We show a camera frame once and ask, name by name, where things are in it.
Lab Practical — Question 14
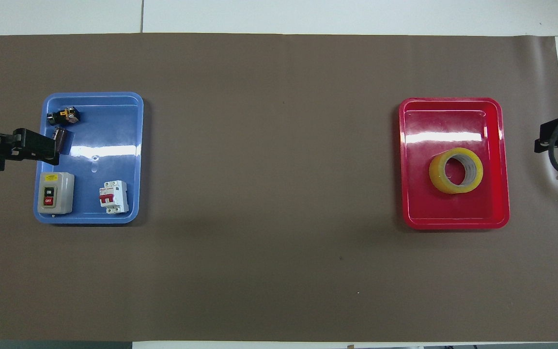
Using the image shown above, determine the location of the white circuit breaker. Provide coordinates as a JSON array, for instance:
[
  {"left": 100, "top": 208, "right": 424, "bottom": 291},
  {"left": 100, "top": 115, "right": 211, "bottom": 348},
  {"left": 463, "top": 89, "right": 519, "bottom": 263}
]
[{"left": 98, "top": 180, "right": 130, "bottom": 215}]

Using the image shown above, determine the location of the red plastic tray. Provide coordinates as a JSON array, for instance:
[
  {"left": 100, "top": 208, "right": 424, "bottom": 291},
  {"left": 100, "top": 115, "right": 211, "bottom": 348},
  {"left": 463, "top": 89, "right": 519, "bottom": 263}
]
[{"left": 398, "top": 97, "right": 511, "bottom": 230}]

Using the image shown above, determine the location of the small black and gold component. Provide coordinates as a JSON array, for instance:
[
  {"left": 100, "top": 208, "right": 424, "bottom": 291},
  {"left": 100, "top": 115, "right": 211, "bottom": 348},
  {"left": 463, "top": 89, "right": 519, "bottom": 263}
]
[{"left": 46, "top": 107, "right": 80, "bottom": 126}]

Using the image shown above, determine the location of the grey on-off switch box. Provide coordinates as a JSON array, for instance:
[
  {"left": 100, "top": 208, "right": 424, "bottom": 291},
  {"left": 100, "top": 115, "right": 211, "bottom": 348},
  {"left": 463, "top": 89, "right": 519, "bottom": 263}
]
[{"left": 36, "top": 171, "right": 76, "bottom": 216}]

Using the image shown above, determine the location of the blue plastic tray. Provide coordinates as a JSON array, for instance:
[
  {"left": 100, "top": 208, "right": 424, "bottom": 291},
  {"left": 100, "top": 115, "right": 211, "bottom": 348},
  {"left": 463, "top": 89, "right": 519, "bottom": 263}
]
[{"left": 33, "top": 92, "right": 144, "bottom": 225}]

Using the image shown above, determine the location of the yellow tape roll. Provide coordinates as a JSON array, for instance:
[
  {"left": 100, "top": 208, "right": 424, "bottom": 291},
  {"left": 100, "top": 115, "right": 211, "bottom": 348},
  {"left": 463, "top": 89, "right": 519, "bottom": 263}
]
[{"left": 428, "top": 147, "right": 484, "bottom": 195}]

